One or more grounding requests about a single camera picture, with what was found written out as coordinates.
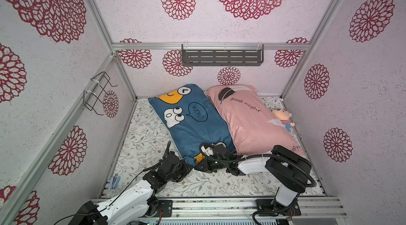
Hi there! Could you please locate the pink good night pillow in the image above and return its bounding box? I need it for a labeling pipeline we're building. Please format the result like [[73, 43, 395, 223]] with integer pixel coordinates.
[[206, 85, 306, 157]]

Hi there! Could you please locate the blue cartoon pillowcase pillow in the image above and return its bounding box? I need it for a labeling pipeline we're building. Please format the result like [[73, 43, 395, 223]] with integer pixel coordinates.
[[148, 84, 236, 165]]

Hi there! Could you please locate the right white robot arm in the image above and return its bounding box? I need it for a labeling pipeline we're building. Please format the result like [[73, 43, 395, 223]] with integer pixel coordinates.
[[195, 143, 317, 211]]

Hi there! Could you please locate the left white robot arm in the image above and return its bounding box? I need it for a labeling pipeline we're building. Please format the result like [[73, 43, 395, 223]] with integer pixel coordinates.
[[69, 152, 193, 225]]

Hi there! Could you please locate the floral bed sheet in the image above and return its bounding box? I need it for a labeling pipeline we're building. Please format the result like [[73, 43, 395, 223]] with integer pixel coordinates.
[[104, 95, 326, 199]]

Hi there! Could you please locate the small plush doll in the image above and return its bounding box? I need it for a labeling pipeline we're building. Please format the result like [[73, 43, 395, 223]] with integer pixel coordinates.
[[272, 108, 295, 133]]

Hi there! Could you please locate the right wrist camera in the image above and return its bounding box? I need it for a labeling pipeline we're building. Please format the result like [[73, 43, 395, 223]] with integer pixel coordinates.
[[201, 142, 227, 156]]

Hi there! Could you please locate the black corrugated cable left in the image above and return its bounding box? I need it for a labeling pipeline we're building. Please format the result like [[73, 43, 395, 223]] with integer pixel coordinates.
[[52, 140, 172, 225]]

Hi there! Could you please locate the black corrugated cable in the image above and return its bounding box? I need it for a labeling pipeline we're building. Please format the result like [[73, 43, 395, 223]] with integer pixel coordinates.
[[199, 142, 318, 225], [52, 140, 172, 225]]

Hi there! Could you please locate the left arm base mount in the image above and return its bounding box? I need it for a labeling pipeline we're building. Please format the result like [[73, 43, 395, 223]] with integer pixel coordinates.
[[145, 199, 173, 218]]

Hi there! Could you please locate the blue clip on rail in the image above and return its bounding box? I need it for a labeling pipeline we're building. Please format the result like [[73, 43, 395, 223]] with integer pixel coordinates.
[[109, 174, 121, 190]]

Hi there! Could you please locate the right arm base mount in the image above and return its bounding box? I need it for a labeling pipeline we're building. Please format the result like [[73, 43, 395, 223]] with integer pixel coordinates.
[[256, 199, 301, 217]]

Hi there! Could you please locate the black corrugated cable right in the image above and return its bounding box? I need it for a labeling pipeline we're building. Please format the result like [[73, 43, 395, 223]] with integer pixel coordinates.
[[199, 142, 318, 225]]

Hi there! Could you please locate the grey wall shelf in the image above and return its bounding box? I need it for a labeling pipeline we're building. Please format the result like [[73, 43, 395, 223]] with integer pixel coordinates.
[[181, 44, 264, 67]]

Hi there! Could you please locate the black wire wall rack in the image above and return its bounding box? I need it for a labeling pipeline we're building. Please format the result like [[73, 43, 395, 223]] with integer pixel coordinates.
[[82, 71, 119, 118]]

